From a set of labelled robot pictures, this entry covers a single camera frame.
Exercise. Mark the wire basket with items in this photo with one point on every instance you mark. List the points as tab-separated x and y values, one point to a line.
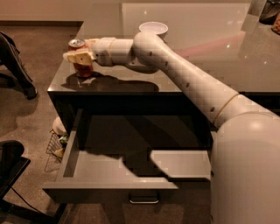
56	145

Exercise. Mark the black office chair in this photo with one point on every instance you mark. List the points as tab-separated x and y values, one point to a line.
12	165

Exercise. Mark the dark cabinet with grey top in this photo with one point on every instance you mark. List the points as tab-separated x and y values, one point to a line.
222	39

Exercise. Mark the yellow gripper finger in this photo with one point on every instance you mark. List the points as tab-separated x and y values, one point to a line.
81	56
90	42

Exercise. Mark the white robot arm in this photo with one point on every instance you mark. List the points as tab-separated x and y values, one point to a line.
245	158

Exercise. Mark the white ceramic bowl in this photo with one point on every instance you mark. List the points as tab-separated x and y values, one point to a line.
157	28

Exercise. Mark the metal drawer handle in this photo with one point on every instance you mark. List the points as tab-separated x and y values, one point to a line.
143	198

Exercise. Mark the red coke can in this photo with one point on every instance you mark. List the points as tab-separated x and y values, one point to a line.
82	71

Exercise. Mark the dark object top right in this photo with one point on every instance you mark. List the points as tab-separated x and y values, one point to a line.
270	11

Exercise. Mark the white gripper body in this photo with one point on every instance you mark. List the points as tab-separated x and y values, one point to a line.
101	52

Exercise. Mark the open grey top drawer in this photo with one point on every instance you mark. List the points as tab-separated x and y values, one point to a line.
109	156

